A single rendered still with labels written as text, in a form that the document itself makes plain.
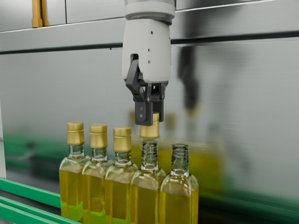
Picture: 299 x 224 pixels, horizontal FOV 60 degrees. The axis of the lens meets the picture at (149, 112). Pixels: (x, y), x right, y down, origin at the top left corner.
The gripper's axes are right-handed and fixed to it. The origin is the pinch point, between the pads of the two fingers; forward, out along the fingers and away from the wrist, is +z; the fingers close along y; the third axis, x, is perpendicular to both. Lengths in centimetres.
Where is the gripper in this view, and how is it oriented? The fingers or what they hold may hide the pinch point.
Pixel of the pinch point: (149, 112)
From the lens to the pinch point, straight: 45.7
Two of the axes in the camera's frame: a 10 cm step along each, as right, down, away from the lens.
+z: 0.0, 9.9, 1.4
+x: 8.8, 0.6, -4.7
